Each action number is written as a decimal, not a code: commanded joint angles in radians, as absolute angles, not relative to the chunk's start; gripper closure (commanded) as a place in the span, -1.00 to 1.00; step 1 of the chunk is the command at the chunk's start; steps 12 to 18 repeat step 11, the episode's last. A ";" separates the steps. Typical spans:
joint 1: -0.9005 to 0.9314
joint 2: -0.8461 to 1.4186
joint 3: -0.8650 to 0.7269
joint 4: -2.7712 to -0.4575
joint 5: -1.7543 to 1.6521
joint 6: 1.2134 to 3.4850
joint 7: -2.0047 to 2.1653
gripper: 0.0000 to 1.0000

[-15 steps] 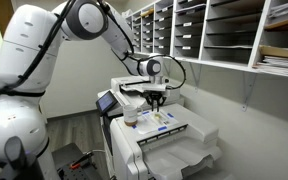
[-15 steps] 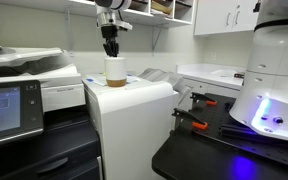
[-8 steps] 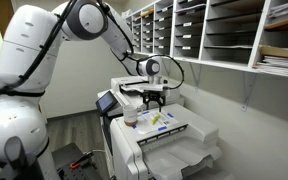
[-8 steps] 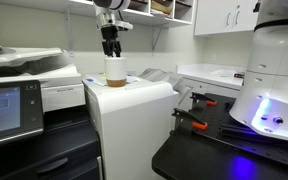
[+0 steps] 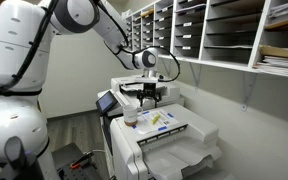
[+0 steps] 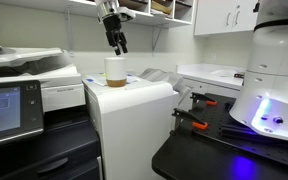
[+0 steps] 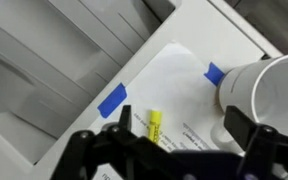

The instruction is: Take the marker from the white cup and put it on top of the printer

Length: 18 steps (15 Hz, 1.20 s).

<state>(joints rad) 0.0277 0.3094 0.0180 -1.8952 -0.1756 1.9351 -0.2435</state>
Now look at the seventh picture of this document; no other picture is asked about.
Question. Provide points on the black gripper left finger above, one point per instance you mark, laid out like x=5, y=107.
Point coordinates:
x=124, y=116

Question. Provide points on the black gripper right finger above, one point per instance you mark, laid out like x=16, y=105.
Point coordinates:
x=239, y=123

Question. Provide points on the yellow marker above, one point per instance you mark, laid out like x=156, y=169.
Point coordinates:
x=155, y=125

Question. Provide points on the white cup with tan base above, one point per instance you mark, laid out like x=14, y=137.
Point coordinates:
x=240, y=86

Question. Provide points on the large blue tape strip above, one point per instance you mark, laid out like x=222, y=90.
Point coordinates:
x=112, y=100

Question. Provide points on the small blue tape strip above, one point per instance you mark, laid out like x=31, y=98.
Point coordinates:
x=214, y=74

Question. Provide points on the printed paper sheet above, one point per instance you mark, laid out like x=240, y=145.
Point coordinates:
x=174, y=90

